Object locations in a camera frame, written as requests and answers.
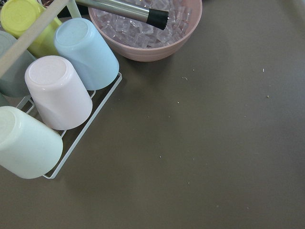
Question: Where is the pink bowl of ice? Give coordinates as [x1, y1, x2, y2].
[88, 0, 203, 62]

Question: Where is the pink plastic cup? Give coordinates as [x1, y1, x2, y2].
[25, 55, 93, 130]

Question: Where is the light blue plastic cup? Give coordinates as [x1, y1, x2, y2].
[54, 18, 119, 91]

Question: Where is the steel muddler black tip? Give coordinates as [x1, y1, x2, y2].
[76, 0, 169, 30]

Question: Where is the white plastic cup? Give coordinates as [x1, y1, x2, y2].
[0, 106, 63, 179]

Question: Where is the grey plastic cup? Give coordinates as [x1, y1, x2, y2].
[0, 31, 35, 97]

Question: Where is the yellow plastic cup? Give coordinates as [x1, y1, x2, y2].
[0, 0, 62, 58]

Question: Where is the white wire cup rack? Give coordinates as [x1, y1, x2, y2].
[14, 0, 122, 179]

